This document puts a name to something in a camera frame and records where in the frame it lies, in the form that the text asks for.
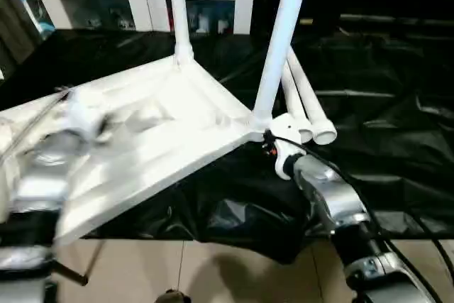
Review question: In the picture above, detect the white plastic table leg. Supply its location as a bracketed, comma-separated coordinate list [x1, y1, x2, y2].
[281, 62, 315, 145]
[287, 46, 339, 147]
[167, 0, 195, 67]
[249, 0, 314, 134]

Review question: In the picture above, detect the white plastic table top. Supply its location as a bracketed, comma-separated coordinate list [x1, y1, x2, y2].
[0, 55, 267, 248]

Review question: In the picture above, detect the black plastic mat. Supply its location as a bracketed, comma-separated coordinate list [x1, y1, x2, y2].
[0, 28, 454, 265]

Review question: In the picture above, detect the red bottle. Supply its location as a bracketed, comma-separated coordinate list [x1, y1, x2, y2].
[166, 1, 176, 33]

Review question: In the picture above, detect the grey curtain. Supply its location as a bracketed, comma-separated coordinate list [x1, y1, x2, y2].
[0, 0, 43, 59]

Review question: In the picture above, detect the black metal table frame leg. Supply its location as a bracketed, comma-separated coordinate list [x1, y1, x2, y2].
[51, 239, 107, 287]

